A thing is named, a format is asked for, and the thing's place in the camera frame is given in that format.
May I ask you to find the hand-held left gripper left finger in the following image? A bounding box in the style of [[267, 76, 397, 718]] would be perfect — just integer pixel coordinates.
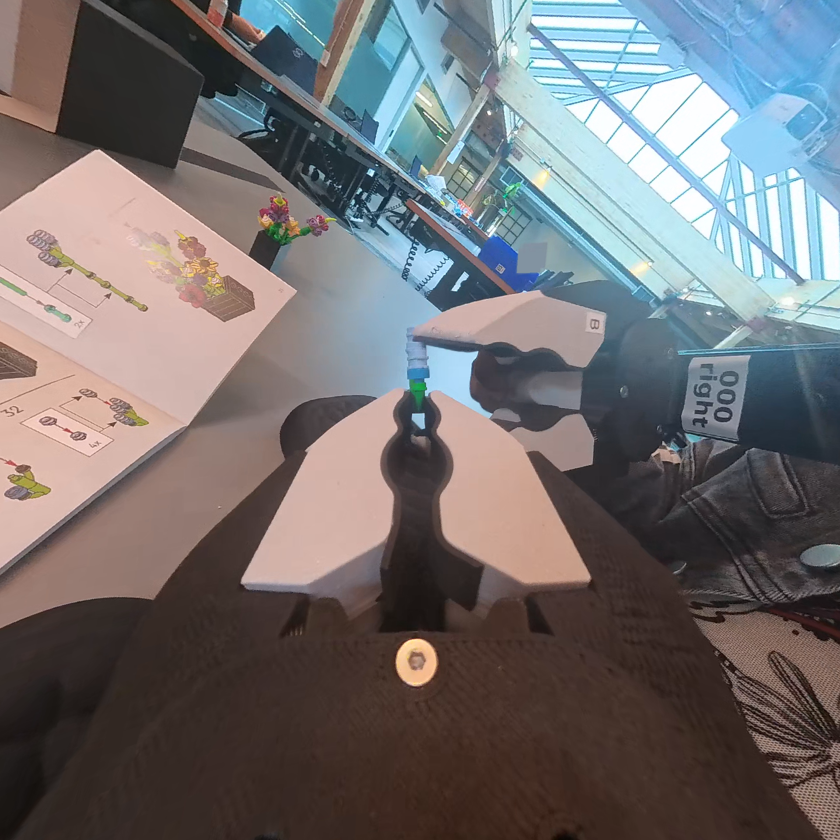
[[240, 387, 422, 623]]

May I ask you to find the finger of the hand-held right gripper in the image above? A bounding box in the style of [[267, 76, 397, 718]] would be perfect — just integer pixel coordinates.
[[407, 290, 609, 378], [469, 354, 596, 472]]

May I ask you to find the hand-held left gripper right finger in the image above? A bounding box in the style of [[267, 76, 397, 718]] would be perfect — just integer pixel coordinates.
[[420, 390, 593, 623]]

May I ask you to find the blue flower lego stem assembly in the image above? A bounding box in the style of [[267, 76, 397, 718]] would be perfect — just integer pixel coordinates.
[[404, 326, 431, 409]]

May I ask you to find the lego instruction booklet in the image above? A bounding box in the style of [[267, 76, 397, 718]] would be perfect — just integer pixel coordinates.
[[0, 150, 298, 575]]

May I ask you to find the lego flower bouquet model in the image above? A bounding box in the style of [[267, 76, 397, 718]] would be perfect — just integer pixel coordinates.
[[248, 193, 337, 270]]

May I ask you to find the blue storage bin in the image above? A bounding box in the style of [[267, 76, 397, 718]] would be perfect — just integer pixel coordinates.
[[478, 235, 546, 293]]

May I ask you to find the short wooden desk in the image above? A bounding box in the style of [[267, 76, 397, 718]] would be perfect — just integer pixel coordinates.
[[403, 197, 519, 312]]

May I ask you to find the grey denim jacket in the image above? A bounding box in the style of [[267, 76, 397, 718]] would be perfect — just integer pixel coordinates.
[[571, 436, 840, 608]]

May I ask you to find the long wooden desk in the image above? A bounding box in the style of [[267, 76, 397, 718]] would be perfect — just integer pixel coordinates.
[[167, 0, 427, 198]]

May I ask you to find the white ceiling projector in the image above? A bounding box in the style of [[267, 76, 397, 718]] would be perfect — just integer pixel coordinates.
[[722, 92, 831, 175]]

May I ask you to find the black and white cardboard box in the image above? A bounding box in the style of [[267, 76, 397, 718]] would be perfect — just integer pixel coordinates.
[[0, 0, 206, 170]]

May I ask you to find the black coiled cable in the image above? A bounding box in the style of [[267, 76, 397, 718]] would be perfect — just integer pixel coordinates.
[[402, 236, 454, 293]]

